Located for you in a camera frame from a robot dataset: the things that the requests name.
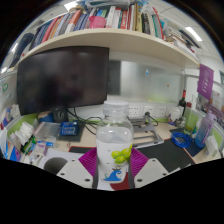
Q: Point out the black desk mat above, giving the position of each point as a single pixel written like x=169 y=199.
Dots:
x=163 y=155

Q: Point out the white tissue pack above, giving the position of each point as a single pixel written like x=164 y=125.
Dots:
x=24 y=131

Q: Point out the purple hanging banner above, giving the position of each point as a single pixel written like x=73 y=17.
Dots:
x=205 y=81

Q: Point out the translucent purple drink bottle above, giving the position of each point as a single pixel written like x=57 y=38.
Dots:
x=202 y=133

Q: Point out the clear plastic box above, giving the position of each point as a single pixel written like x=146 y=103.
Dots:
x=48 y=130

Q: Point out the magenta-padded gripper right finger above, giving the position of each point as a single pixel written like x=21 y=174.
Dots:
x=150 y=171

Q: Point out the small white box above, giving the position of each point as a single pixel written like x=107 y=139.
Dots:
x=211 y=146

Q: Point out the grey metal laptop stand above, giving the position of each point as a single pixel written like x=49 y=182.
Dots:
x=146 y=131

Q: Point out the blue circuit board box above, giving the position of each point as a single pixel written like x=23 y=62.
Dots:
x=69 y=128

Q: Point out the photo print poster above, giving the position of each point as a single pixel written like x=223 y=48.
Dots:
x=213 y=106

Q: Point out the wooden shelf with books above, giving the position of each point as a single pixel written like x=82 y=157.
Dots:
x=116 y=36

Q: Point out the black computer monitor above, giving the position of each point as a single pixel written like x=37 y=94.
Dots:
x=60 y=80

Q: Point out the white wall socket row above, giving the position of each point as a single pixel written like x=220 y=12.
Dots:
x=148 y=110

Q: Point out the dark wine bottle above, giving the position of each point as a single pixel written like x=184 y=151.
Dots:
x=182 y=103

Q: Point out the clear plastic water bottle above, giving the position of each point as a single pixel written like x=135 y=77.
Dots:
x=114 y=140

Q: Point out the dark blue box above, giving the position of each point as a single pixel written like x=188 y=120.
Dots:
x=20 y=48

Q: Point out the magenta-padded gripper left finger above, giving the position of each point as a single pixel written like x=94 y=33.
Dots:
x=75 y=172

